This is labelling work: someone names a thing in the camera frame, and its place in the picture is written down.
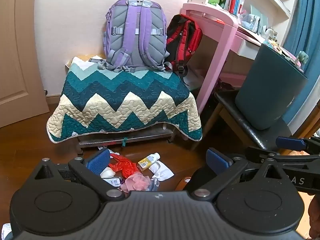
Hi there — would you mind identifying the dark teal bin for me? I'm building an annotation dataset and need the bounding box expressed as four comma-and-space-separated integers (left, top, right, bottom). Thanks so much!
234, 42, 309, 130

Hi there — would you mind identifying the blue curtain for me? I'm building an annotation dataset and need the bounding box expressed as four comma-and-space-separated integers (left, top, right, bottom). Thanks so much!
282, 0, 320, 125

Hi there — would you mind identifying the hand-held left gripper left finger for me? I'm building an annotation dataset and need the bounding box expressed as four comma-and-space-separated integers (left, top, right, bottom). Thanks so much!
34, 149, 125, 202

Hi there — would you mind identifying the purple white wrapper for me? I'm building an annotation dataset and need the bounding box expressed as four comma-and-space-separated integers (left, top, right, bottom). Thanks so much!
102, 177, 125, 188

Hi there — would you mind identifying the yellow drink bottle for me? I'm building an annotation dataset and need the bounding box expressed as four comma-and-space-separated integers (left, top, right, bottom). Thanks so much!
137, 152, 161, 172

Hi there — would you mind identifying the beige wooden door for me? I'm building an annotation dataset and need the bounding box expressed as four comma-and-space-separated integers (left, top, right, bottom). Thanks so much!
0, 0, 50, 128

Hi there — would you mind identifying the white patterned cloth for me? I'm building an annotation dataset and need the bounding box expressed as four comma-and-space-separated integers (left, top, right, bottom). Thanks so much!
0, 221, 13, 240

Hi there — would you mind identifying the teal cream chevron quilt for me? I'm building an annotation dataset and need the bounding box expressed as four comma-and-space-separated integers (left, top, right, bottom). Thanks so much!
46, 55, 202, 144

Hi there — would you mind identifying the mint green small fan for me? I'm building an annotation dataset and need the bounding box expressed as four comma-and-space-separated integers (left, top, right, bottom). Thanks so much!
295, 51, 309, 67

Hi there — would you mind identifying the red black backpack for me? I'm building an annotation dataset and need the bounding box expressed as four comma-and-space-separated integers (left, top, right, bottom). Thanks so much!
165, 14, 203, 78

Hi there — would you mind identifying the green book stand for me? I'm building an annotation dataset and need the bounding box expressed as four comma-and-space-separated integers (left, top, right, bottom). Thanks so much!
250, 4, 269, 28

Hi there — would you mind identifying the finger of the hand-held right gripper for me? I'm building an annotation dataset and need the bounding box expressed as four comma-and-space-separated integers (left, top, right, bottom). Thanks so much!
276, 136, 320, 152
245, 146, 320, 165

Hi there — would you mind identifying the wooden chair with black seat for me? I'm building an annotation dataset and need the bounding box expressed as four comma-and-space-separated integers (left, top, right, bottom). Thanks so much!
191, 90, 320, 155

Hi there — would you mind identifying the orange rounded object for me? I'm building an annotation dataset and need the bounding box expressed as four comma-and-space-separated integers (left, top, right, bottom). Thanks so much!
174, 176, 192, 192

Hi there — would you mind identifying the pink desk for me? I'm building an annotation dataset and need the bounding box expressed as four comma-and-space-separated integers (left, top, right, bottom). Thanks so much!
182, 2, 308, 115

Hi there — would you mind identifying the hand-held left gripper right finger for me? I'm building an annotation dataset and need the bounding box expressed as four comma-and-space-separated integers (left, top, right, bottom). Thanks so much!
191, 148, 288, 202

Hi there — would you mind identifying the pink crumpled wrapper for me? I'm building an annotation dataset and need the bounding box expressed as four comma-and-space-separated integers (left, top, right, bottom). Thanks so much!
122, 173, 150, 193

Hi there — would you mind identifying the person's right hand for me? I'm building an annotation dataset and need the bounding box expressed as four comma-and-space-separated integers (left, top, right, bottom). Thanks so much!
308, 197, 320, 239

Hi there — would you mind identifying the clear blue plastic wrapper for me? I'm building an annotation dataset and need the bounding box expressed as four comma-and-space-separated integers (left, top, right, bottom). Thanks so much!
147, 176, 160, 193

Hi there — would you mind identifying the blue pencil case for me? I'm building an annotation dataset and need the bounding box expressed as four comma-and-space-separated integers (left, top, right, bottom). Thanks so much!
240, 14, 262, 33

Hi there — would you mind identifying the purple grey backpack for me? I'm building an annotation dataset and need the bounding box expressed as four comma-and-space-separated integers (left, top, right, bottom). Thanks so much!
102, 0, 173, 73

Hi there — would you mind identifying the red mesh bag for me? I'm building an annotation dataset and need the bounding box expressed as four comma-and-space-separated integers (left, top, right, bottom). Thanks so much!
108, 153, 140, 180

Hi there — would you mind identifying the napa cabbage piece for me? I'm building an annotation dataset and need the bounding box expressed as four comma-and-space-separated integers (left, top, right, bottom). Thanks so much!
100, 167, 116, 179

